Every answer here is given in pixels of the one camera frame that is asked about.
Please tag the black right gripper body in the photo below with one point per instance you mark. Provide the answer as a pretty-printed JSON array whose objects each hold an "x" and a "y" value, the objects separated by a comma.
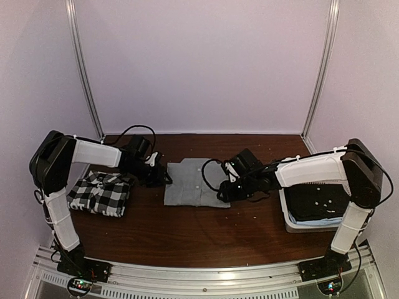
[{"x": 245, "y": 190}]

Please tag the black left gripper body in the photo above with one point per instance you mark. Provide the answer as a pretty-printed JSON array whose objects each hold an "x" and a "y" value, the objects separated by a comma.
[{"x": 146, "y": 177}]

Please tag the grey long sleeve shirt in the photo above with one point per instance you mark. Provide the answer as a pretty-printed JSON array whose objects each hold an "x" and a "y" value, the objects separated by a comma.
[{"x": 189, "y": 188}]

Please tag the black white plaid shirt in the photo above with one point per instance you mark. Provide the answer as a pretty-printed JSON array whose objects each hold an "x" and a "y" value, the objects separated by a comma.
[{"x": 101, "y": 193}]

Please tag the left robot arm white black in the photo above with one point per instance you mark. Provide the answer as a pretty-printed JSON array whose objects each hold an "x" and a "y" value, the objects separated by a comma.
[{"x": 50, "y": 168}]

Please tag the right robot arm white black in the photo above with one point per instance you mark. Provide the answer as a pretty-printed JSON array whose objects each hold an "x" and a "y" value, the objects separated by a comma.
[{"x": 353, "y": 163}]

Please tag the black shirt in basket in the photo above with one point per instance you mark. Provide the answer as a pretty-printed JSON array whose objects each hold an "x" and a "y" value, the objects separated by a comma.
[{"x": 307, "y": 202}]

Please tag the white plastic laundry basket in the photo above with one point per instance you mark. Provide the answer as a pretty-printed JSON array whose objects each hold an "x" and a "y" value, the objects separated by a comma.
[{"x": 292, "y": 228}]

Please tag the light blue shirt in basket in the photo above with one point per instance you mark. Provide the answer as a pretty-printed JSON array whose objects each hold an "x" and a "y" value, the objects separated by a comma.
[{"x": 316, "y": 223}]

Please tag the right circuit board with LEDs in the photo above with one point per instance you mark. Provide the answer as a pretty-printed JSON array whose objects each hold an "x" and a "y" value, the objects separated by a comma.
[{"x": 330, "y": 287}]

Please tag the circuit board with leds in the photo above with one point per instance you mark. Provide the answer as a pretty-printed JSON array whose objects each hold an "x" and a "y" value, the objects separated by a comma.
[
  {"x": 79, "y": 287},
  {"x": 330, "y": 287}
]

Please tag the left circuit board with LEDs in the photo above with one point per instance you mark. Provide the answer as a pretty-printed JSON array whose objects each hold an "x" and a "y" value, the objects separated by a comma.
[{"x": 79, "y": 287}]

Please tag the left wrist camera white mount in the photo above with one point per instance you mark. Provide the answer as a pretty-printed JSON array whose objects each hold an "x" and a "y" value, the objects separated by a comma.
[{"x": 153, "y": 158}]

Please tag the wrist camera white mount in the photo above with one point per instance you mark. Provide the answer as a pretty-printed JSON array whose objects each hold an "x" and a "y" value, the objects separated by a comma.
[
  {"x": 153, "y": 158},
  {"x": 228, "y": 168}
]

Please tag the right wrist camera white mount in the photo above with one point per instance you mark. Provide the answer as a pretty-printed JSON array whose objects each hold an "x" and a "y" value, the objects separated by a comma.
[{"x": 228, "y": 168}]

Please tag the front aluminium rail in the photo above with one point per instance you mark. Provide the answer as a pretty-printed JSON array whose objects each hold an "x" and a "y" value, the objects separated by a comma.
[{"x": 276, "y": 280}]

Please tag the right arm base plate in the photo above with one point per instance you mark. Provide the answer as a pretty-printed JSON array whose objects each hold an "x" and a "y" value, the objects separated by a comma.
[{"x": 331, "y": 264}]

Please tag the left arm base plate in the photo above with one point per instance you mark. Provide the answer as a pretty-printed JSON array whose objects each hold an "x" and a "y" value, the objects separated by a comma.
[{"x": 88, "y": 269}]

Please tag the left aluminium frame post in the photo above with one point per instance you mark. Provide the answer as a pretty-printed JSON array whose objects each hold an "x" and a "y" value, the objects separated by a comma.
[{"x": 81, "y": 67}]

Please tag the aluminium frame post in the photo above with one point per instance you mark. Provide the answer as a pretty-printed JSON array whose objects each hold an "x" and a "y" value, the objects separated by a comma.
[
  {"x": 330, "y": 34},
  {"x": 81, "y": 67}
]

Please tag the right aluminium frame post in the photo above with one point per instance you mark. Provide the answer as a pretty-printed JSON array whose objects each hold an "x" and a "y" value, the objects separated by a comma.
[{"x": 330, "y": 34}]

